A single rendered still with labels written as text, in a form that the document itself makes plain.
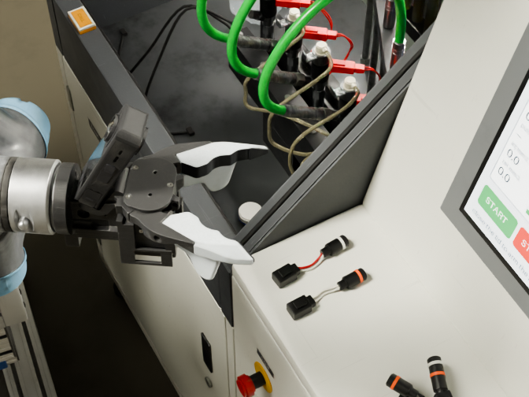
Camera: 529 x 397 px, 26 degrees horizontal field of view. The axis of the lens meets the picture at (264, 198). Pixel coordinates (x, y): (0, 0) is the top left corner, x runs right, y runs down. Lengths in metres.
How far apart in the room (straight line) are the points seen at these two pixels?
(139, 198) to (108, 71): 0.84
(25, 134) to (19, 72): 1.97
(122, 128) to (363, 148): 0.61
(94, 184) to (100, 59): 0.86
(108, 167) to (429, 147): 0.59
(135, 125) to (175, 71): 1.02
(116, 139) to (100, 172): 0.05
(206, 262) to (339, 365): 0.50
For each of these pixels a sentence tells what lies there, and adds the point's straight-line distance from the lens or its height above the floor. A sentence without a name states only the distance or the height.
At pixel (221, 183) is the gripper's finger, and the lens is 1.18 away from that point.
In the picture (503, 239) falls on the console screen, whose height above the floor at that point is 1.17.
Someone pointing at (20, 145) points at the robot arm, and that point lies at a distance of 1.29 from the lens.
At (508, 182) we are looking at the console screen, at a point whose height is 1.24.
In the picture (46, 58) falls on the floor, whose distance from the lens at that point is 3.28.
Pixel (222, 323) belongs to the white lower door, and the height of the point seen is 0.75.
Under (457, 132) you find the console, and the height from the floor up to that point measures 1.22.
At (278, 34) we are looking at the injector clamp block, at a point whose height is 0.98.
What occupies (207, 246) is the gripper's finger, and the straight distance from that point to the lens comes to 1.06.
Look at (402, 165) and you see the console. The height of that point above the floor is 1.10.
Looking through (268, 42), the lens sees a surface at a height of 1.08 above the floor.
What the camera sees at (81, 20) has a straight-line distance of 1.99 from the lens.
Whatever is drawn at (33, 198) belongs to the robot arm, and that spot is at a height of 1.46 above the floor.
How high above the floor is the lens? 2.35
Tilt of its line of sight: 54 degrees down
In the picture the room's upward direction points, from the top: straight up
